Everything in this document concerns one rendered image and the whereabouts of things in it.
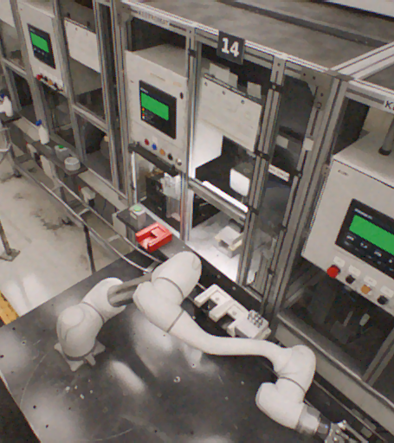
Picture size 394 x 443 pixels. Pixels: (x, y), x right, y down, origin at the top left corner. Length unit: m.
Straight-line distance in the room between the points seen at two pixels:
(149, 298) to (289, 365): 0.56
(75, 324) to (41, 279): 1.53
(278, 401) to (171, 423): 0.58
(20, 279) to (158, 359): 1.69
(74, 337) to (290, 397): 0.95
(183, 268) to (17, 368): 1.00
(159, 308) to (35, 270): 2.15
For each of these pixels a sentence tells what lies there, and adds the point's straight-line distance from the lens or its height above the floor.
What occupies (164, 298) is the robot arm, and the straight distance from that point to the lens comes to 1.45.
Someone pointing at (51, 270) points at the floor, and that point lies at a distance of 3.43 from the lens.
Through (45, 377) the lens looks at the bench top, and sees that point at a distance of 2.10.
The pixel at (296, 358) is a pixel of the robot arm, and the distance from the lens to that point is 1.59.
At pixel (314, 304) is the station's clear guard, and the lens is 1.81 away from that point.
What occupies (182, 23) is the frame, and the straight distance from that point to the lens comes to 1.70.
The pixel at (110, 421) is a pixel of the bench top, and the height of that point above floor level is 0.68.
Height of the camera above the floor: 2.47
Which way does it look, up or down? 41 degrees down
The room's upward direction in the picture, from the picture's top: 3 degrees clockwise
